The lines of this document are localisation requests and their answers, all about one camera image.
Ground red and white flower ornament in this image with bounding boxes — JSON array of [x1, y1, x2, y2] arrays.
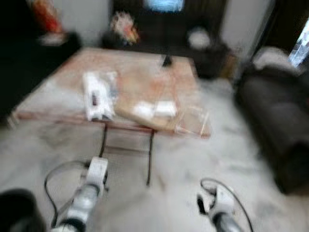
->
[[110, 12, 141, 45]]

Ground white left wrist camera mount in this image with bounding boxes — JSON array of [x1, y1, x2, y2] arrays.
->
[[84, 157, 110, 187]]

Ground white round item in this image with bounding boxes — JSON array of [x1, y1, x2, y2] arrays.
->
[[187, 27, 211, 50]]

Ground tall red ornament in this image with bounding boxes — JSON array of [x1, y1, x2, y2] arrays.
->
[[26, 0, 66, 35]]

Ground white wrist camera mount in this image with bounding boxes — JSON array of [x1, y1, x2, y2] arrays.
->
[[205, 186, 236, 216], [84, 157, 110, 187]]

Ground black television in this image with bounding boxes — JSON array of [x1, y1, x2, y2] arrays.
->
[[112, 0, 228, 45]]

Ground white cloth on sofa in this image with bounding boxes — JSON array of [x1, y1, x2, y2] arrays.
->
[[251, 46, 298, 74]]

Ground white crumpled tissue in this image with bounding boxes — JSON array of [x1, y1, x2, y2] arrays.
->
[[133, 101, 155, 119]]

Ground white plastic package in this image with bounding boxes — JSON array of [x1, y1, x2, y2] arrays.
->
[[82, 71, 118, 121]]

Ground dark brown sofa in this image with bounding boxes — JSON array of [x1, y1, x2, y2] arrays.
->
[[234, 62, 309, 195]]

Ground bright window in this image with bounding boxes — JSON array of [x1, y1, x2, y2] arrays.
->
[[288, 18, 309, 69]]

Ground folding table with pink top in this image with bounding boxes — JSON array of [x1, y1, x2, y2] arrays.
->
[[12, 47, 212, 187]]

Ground clear plastic bag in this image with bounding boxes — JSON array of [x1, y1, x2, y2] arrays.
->
[[173, 103, 211, 137]]

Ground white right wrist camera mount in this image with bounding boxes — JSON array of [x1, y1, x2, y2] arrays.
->
[[205, 186, 236, 216]]

